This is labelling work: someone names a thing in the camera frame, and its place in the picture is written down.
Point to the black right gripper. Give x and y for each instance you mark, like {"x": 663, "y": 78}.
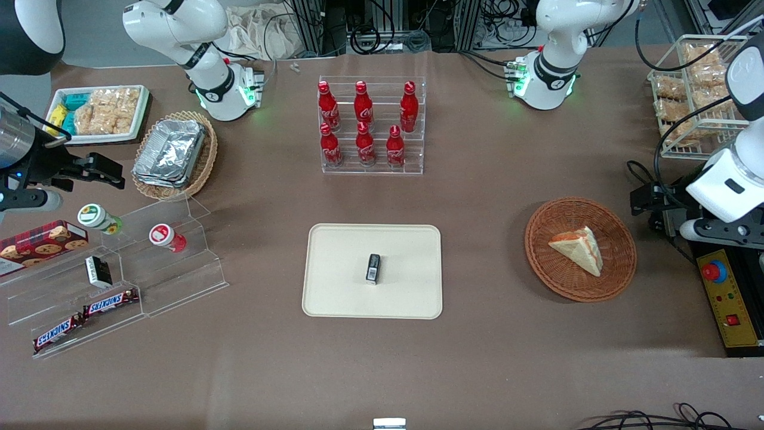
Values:
{"x": 43, "y": 165}

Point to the triangular wrapped sandwich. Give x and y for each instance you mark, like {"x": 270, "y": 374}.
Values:
{"x": 582, "y": 249}

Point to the clear bag of rice crackers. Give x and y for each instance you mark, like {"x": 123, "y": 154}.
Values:
{"x": 92, "y": 119}
{"x": 122, "y": 107}

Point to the crumpled white cloth bag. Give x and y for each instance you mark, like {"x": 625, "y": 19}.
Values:
{"x": 262, "y": 33}

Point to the small black box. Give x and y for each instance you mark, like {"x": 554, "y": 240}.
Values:
{"x": 373, "y": 269}

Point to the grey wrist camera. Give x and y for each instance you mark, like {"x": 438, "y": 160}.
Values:
{"x": 725, "y": 233}
{"x": 33, "y": 200}

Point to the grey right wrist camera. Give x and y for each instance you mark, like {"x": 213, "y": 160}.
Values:
{"x": 33, "y": 200}

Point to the teal snack packet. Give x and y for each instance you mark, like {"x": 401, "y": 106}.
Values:
{"x": 68, "y": 123}
{"x": 74, "y": 100}

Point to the stack of foil trays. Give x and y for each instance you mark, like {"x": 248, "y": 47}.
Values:
{"x": 170, "y": 152}

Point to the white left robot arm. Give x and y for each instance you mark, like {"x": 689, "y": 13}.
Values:
{"x": 552, "y": 71}

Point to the clear acrylic bottle rack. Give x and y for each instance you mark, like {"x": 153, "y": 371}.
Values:
{"x": 382, "y": 95}

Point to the red strawberry yogurt cup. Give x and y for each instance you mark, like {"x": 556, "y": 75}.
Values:
{"x": 164, "y": 236}

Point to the black and white chocolate box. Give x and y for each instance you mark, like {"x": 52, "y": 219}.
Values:
{"x": 98, "y": 272}

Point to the green sunflower yogurt cup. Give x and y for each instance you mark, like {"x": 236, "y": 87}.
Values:
{"x": 95, "y": 218}

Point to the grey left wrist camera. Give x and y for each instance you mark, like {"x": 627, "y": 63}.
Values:
{"x": 725, "y": 233}

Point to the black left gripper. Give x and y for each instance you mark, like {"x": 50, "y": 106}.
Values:
{"x": 673, "y": 200}

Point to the brown round wicker basket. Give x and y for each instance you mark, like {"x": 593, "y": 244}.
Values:
{"x": 549, "y": 269}

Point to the clear packet of crackers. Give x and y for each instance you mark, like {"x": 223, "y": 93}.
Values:
{"x": 704, "y": 65}
{"x": 674, "y": 110}
{"x": 669, "y": 87}
{"x": 680, "y": 134}

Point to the yellow emergency stop control box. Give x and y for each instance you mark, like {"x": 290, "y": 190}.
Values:
{"x": 731, "y": 298}

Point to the red tartan cookie box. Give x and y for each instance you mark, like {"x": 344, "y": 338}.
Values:
{"x": 42, "y": 245}

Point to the yellow snack packet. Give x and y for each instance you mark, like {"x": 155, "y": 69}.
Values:
{"x": 55, "y": 118}

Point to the clear acrylic step stand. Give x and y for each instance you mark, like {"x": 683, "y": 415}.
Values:
{"x": 179, "y": 280}
{"x": 48, "y": 298}

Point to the white rectangular snack tray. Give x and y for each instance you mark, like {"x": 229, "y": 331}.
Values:
{"x": 101, "y": 138}

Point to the Snickers chocolate bar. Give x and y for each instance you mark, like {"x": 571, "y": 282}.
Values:
{"x": 110, "y": 303}
{"x": 58, "y": 333}

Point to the red Coca-Cola aluminium bottle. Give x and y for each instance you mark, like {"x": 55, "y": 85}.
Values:
{"x": 330, "y": 148}
{"x": 409, "y": 108}
{"x": 327, "y": 107}
{"x": 363, "y": 106}
{"x": 365, "y": 146}
{"x": 395, "y": 149}

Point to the light oval wicker basket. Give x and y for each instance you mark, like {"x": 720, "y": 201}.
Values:
{"x": 203, "y": 164}

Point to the beige plastic tray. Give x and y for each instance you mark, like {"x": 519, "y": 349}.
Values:
{"x": 340, "y": 275}

